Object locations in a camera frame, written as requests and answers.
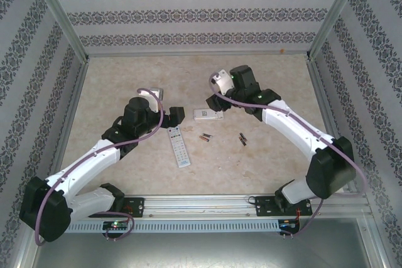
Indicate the small white remote control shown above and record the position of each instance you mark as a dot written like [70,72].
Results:
[204,115]

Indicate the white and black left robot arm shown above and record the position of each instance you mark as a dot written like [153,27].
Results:
[91,158]

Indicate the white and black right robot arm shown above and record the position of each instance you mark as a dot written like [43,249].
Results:
[295,126]

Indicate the long white remote control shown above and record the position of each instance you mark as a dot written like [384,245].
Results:
[178,147]

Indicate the circuit board with green light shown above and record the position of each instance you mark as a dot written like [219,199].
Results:
[116,225]

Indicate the circuit board with blue light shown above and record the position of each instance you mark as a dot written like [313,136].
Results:
[287,224]

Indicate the grey metal sheet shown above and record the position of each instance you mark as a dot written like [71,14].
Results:
[201,252]

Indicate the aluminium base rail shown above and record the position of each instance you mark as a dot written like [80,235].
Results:
[201,206]

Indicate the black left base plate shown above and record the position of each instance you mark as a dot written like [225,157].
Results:
[136,208]

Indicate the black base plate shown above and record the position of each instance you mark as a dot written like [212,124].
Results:
[265,206]
[136,208]

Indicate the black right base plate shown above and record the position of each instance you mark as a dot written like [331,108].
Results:
[265,206]

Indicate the aluminium frame post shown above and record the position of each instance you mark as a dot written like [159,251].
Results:
[334,13]
[63,13]

